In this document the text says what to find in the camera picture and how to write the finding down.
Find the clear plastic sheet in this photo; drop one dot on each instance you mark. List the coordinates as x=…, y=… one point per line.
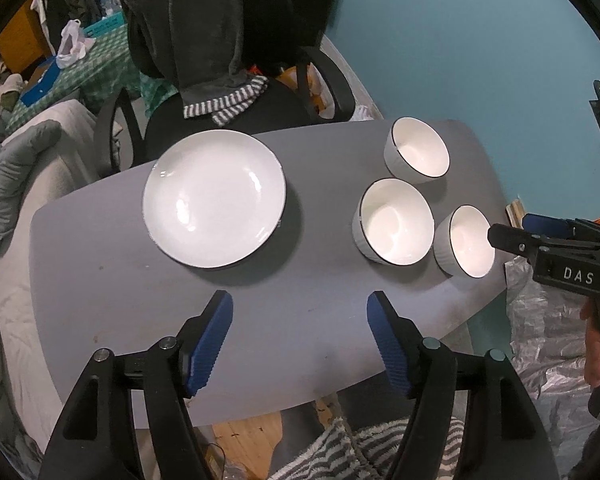
x=547, y=340

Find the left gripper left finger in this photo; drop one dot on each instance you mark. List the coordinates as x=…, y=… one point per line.
x=95, y=438

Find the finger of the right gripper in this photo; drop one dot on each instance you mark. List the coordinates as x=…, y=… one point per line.
x=547, y=226
x=522, y=243

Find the striped grey white rug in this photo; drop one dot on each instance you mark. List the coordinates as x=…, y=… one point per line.
x=340, y=453

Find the light grey bed mattress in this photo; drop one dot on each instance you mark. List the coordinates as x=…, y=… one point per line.
x=30, y=402

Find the blue box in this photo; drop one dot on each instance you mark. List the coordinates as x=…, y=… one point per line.
x=40, y=83

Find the grey puffy blanket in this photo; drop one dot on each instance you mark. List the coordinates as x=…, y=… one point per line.
x=17, y=160

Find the white plate black rim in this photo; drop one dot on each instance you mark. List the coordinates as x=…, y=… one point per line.
x=214, y=198

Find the dark grey striped-cuff garment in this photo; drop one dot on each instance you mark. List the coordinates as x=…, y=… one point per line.
x=208, y=49

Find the grey ribbed bowl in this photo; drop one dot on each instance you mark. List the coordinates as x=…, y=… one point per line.
x=393, y=223
x=461, y=246
x=414, y=151

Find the right hand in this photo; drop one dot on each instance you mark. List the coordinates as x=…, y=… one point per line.
x=592, y=345

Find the white plastic bag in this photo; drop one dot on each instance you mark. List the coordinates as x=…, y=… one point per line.
x=74, y=45

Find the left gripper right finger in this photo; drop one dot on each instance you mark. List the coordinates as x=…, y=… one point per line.
x=503, y=436

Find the orange wooden cabinet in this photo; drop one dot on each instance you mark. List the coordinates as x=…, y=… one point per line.
x=23, y=46

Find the green checkered cloth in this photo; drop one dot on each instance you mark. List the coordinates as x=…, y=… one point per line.
x=107, y=68

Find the black office chair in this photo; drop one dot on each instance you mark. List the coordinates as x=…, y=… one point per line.
x=266, y=105

